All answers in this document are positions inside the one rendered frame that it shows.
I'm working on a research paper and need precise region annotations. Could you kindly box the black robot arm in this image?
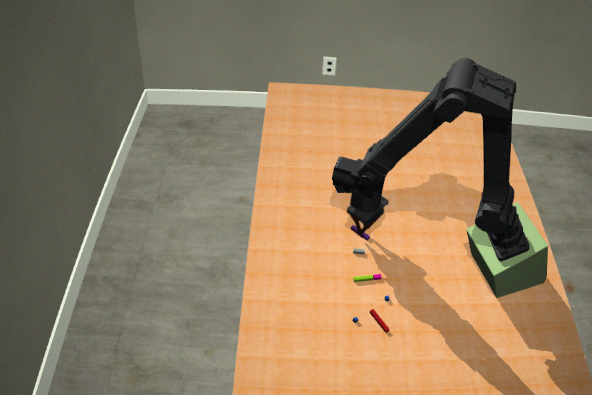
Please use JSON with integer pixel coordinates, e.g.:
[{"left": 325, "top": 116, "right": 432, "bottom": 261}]
[{"left": 332, "top": 58, "right": 529, "bottom": 261}]

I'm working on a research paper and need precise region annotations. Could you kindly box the red rod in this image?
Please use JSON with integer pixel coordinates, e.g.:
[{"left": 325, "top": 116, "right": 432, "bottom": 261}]
[{"left": 370, "top": 309, "right": 390, "bottom": 333}]

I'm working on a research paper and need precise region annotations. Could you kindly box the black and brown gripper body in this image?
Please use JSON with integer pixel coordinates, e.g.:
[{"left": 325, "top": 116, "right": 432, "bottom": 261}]
[{"left": 347, "top": 193, "right": 389, "bottom": 225}]

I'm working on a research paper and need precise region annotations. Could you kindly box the lime green rod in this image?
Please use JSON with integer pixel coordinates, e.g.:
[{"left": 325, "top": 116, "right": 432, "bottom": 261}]
[{"left": 353, "top": 275, "right": 373, "bottom": 282}]

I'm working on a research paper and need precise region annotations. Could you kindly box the purple rod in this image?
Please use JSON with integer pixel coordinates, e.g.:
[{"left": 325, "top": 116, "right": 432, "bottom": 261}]
[{"left": 351, "top": 225, "right": 370, "bottom": 240}]

